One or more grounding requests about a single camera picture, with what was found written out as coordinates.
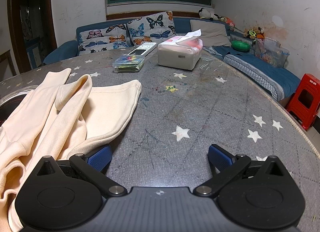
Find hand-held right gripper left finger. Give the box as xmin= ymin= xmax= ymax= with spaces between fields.
xmin=32 ymin=145 xmax=127 ymax=197

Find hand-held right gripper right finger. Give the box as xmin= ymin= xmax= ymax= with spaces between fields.
xmin=193 ymin=144 xmax=293 ymax=197

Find cream sweatshirt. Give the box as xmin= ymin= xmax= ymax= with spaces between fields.
xmin=0 ymin=68 xmax=142 ymax=232

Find grey star-print table cover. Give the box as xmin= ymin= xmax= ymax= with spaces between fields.
xmin=0 ymin=47 xmax=320 ymax=232

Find blue patterned sofa blanket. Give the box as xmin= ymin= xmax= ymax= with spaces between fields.
xmin=204 ymin=45 xmax=302 ymax=101

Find clear plastic box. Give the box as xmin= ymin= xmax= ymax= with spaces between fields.
xmin=112 ymin=55 xmax=145 ymax=73

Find black built-in induction cooker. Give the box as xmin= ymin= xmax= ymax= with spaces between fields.
xmin=0 ymin=89 xmax=33 ymax=127

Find green bowl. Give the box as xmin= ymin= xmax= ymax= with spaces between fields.
xmin=231 ymin=40 xmax=250 ymax=52

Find clear toy storage bin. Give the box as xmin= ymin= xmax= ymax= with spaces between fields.
xmin=254 ymin=37 xmax=290 ymax=68

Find white remote control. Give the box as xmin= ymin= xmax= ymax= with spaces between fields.
xmin=126 ymin=42 xmax=157 ymax=57

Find red plastic stool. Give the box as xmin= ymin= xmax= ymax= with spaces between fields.
xmin=286 ymin=73 xmax=320 ymax=130

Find pink white tissue pack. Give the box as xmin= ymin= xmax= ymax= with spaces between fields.
xmin=159 ymin=29 xmax=203 ymax=58

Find plain grey cushion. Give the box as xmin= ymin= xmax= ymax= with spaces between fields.
xmin=190 ymin=19 xmax=232 ymax=47

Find blue white cabinet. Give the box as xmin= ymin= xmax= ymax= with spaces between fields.
xmin=26 ymin=37 xmax=42 ymax=66

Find brown teddy bear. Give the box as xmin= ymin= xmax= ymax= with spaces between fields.
xmin=244 ymin=25 xmax=265 ymax=41

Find wooden chair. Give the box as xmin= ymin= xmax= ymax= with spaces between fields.
xmin=0 ymin=49 xmax=17 ymax=81

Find blue sofa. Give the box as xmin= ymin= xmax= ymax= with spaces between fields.
xmin=42 ymin=10 xmax=302 ymax=102

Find white black plush toy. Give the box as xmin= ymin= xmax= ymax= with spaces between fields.
xmin=199 ymin=8 xmax=220 ymax=21

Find brown wooden door frame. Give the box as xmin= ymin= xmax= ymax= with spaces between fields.
xmin=7 ymin=0 xmax=58 ymax=73

